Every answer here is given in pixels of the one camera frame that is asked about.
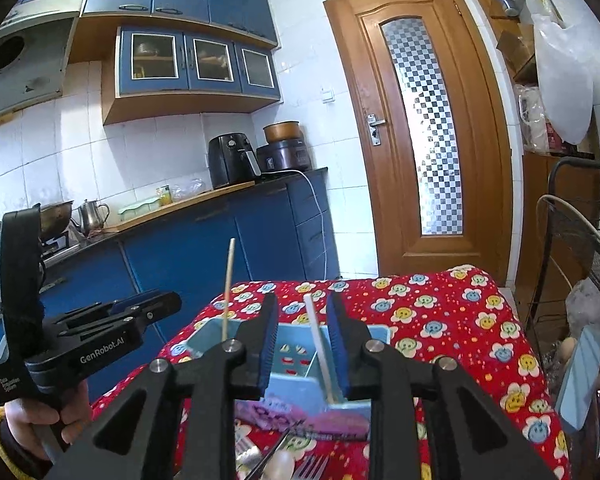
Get white spoon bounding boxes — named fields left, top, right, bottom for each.
left=262, top=450, right=296, bottom=480

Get clear plastic bag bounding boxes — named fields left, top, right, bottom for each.
left=172, top=180, right=206, bottom=201

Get black air fryer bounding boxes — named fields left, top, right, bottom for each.
left=208, top=133, right=262, bottom=190

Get blue base cabinets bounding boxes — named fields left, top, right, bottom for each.
left=0, top=167, right=341, bottom=411

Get crumpled white plastic bag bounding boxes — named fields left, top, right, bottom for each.
left=565, top=280, right=600, bottom=341

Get white hanging plastic bag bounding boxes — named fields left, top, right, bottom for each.
left=530, top=0, right=596, bottom=143

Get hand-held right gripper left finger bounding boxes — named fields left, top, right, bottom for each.
left=45, top=291, right=281, bottom=480

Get light blue utensil holder box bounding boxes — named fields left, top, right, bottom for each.
left=182, top=317, right=391, bottom=436

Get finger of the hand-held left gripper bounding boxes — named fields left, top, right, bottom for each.
left=47, top=294, right=148, bottom=326
left=60, top=291, right=182, bottom=338

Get cardboard box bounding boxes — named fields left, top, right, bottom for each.
left=497, top=30, right=538, bottom=76

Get person's left hand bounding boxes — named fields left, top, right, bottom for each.
left=2, top=375, right=93, bottom=461

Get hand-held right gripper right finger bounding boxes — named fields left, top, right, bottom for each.
left=326, top=290, right=556, bottom=480

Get metal fork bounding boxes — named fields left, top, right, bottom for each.
left=295, top=452, right=331, bottom=480

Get wire fan guard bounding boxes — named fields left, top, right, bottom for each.
left=536, top=194, right=600, bottom=333

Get metal door handle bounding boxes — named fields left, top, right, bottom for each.
left=367, top=114, right=388, bottom=147

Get metal kettle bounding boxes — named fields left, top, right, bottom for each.
left=77, top=199, right=111, bottom=233

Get brown wooden door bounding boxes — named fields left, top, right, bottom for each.
left=324, top=0, right=513, bottom=286

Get gas stove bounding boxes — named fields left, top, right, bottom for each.
left=0, top=237, right=81, bottom=311

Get light green tray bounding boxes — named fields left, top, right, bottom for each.
left=117, top=197, right=161, bottom=221

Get white power cable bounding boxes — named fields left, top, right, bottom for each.
left=275, top=170, right=331, bottom=281

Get white chopstick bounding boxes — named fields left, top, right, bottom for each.
left=303, top=294, right=341, bottom=406

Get wooden shelf unit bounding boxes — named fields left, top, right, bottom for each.
left=460, top=0, right=600, bottom=341

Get metal cooking pot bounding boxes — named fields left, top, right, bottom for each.
left=39, top=201, right=75, bottom=240

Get dark rice cooker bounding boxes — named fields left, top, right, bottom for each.
left=256, top=139, right=312, bottom=173

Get range hood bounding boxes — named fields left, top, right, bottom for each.
left=0, top=0, right=86, bottom=128

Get brown pot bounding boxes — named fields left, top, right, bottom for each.
left=263, top=120, right=302, bottom=143

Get black metal frame stand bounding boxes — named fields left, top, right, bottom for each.
left=525, top=156, right=600, bottom=341

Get wooden chopstick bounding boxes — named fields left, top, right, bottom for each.
left=221, top=238, right=237, bottom=342

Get red smiley flower tablecloth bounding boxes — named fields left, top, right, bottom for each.
left=87, top=267, right=573, bottom=480

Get metal spoon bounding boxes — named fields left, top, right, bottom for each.
left=236, top=440, right=266, bottom=472

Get black chopstick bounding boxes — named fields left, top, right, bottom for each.
left=245, top=427, right=291, bottom=480

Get blue glass-door cabinet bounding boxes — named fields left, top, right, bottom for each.
left=102, top=25, right=283, bottom=126

